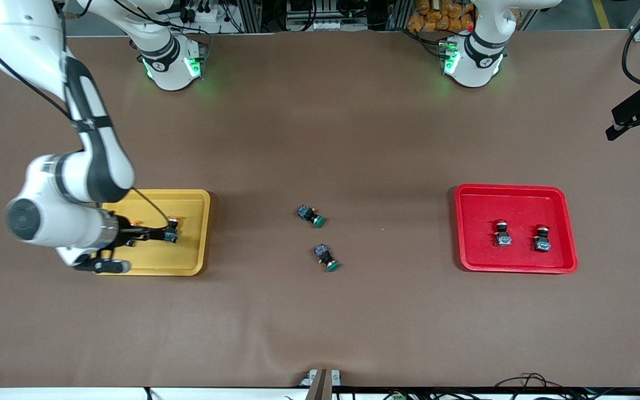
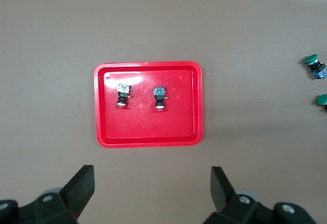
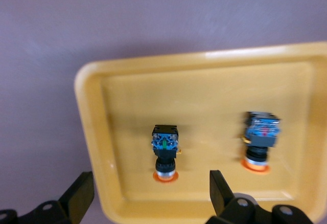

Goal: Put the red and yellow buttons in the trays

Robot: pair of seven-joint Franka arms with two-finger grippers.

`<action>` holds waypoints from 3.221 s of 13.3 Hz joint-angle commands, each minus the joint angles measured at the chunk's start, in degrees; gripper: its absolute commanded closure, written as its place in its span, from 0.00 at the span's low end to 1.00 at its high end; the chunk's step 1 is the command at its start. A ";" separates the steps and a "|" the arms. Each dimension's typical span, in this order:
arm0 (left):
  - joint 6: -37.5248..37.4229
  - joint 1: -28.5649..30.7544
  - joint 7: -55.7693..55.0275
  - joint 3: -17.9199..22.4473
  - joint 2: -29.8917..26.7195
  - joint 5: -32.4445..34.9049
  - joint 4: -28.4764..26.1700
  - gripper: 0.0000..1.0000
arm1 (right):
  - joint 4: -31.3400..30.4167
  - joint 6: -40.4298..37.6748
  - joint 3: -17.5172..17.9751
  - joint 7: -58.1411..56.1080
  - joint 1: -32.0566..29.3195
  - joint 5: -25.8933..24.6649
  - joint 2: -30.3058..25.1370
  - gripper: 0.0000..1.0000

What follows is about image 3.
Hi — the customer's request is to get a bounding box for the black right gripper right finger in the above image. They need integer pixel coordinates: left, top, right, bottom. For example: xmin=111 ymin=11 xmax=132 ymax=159
xmin=206 ymin=169 xmax=314 ymax=224

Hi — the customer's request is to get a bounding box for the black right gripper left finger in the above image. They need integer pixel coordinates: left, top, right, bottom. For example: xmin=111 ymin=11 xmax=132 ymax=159
xmin=0 ymin=171 xmax=95 ymax=224

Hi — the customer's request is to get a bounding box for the yellow push button red contact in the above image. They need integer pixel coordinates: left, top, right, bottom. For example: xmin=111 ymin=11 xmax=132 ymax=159
xmin=240 ymin=110 xmax=282 ymax=175

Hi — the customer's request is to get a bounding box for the yellow push button green contact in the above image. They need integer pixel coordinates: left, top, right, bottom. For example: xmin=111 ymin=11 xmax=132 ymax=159
xmin=150 ymin=124 xmax=182 ymax=184

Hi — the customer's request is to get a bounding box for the yellow plastic tray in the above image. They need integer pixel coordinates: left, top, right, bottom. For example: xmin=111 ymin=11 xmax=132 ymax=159
xmin=74 ymin=41 xmax=327 ymax=224

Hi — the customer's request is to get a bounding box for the large table cover mat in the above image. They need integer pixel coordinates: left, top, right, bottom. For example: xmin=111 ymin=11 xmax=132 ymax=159
xmin=0 ymin=0 xmax=327 ymax=224

